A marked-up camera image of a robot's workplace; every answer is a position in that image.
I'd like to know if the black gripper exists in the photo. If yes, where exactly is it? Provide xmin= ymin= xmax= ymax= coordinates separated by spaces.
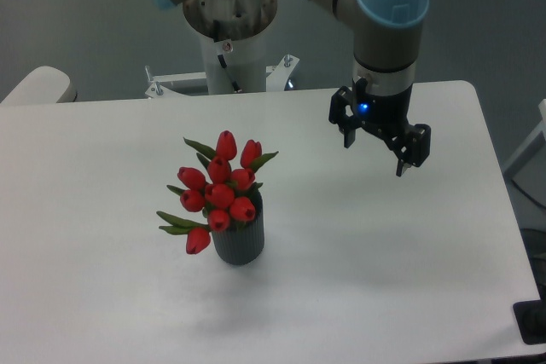
xmin=328 ymin=78 xmax=432 ymax=176

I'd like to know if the red tulip bouquet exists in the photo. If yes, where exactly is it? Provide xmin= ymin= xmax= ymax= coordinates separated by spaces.
xmin=157 ymin=130 xmax=277 ymax=255

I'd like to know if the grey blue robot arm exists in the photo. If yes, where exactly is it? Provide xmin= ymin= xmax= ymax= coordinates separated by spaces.
xmin=153 ymin=0 xmax=431 ymax=173

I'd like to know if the dark grey ribbed vase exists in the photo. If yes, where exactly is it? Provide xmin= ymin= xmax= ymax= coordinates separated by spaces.
xmin=212 ymin=192 xmax=264 ymax=266

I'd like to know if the white chair armrest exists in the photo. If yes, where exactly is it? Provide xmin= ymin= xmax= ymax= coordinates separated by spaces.
xmin=1 ymin=66 xmax=78 ymax=107

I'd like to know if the white furniture frame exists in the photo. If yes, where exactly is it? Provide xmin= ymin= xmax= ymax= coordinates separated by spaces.
xmin=501 ymin=100 xmax=545 ymax=179

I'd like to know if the black pedestal cable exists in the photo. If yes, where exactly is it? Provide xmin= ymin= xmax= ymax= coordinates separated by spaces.
xmin=212 ymin=19 xmax=244 ymax=95

